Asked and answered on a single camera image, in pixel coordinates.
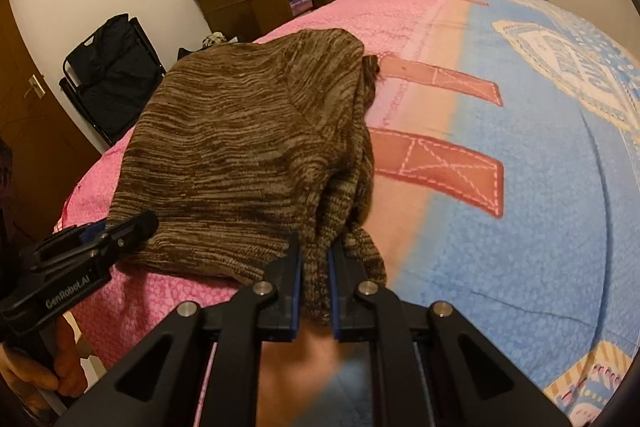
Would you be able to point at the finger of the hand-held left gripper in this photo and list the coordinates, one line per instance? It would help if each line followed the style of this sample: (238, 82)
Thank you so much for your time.
(94, 230)
(130, 234)

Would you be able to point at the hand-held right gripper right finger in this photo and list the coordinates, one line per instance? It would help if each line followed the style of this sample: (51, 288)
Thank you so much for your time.
(334, 297)

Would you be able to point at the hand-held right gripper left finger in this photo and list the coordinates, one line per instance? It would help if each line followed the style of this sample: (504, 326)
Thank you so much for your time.
(296, 287)

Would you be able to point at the brown knit sweater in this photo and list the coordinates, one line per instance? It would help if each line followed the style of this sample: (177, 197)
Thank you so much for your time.
(225, 147)

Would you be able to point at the person's left hand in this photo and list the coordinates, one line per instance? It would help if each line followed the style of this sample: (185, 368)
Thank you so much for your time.
(65, 372)

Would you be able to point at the wooden door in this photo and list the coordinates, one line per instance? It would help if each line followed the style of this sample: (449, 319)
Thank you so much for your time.
(35, 147)

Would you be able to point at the black folding chair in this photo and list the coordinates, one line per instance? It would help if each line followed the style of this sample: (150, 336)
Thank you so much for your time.
(70, 94)

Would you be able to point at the printed blanket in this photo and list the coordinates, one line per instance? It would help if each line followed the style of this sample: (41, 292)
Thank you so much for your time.
(500, 232)

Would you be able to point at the black and white bag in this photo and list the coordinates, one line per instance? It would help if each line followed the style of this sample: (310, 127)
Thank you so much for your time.
(220, 40)

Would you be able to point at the pink box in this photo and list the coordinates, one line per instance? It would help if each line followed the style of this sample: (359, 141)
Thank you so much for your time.
(300, 4)

